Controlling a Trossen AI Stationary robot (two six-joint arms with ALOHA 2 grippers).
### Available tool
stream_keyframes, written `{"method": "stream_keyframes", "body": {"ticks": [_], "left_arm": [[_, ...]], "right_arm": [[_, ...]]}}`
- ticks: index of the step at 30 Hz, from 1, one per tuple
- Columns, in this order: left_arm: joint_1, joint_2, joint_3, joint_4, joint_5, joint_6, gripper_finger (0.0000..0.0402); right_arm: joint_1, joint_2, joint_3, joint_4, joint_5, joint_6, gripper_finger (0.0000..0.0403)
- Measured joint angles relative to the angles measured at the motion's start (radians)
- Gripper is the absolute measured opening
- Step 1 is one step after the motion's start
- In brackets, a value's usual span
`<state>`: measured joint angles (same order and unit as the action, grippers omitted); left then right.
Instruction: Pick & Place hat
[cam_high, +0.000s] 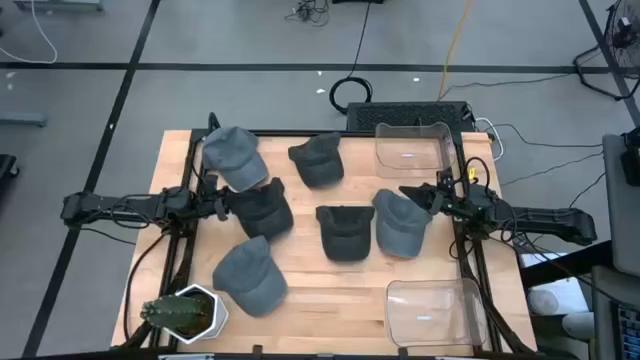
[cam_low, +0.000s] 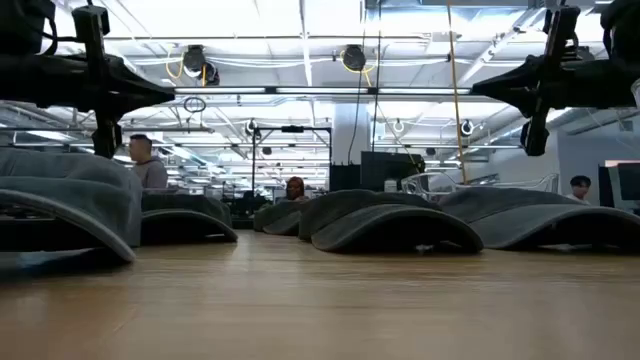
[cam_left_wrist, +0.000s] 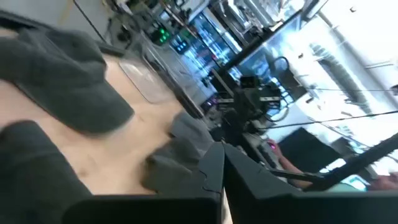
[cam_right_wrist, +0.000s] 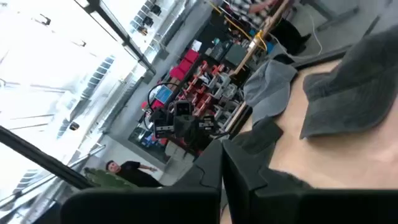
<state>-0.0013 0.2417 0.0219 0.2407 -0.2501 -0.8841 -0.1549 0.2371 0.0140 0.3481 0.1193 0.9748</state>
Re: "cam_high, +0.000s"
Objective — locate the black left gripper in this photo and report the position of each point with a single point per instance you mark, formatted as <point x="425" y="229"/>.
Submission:
<point x="210" y="200"/>

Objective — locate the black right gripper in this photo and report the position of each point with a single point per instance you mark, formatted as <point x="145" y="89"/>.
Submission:
<point x="452" y="200"/>

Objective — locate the black baseball cap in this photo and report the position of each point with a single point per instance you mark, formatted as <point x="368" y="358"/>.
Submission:
<point x="345" y="235"/>
<point x="317" y="162"/>
<point x="267" y="217"/>

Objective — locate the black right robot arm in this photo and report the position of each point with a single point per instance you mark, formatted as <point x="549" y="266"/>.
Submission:
<point x="550" y="220"/>

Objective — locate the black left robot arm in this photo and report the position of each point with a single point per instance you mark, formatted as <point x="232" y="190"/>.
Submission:
<point x="100" y="202"/>

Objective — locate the clear plastic bin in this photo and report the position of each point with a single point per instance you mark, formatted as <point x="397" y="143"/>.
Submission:
<point x="435" y="300"/>
<point x="415" y="167"/>

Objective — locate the black perforated computer case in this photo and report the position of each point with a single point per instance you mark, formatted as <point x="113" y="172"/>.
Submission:
<point x="400" y="116"/>

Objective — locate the white hexagonal plant pot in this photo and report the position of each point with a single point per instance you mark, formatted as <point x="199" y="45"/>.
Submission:
<point x="219" y="320"/>

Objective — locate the green cactus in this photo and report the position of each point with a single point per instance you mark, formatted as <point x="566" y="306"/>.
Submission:
<point x="172" y="311"/>

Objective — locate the grey desk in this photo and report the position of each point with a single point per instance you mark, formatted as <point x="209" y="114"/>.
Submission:
<point x="622" y="225"/>

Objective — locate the black desk device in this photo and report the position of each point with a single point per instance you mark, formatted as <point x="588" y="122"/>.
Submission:
<point x="631" y="160"/>

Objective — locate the grey table foot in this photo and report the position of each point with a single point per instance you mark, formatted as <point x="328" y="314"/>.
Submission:
<point x="22" y="119"/>
<point x="60" y="5"/>

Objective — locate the black chair base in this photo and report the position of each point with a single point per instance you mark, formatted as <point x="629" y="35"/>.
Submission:
<point x="7" y="167"/>

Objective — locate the laptop keyboard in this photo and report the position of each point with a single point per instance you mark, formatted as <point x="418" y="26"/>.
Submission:
<point x="629" y="330"/>

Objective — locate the black floor fan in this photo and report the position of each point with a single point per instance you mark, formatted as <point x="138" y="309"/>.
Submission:
<point x="622" y="30"/>

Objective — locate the black metal table frame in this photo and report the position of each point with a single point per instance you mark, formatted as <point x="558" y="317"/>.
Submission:
<point x="280" y="133"/>

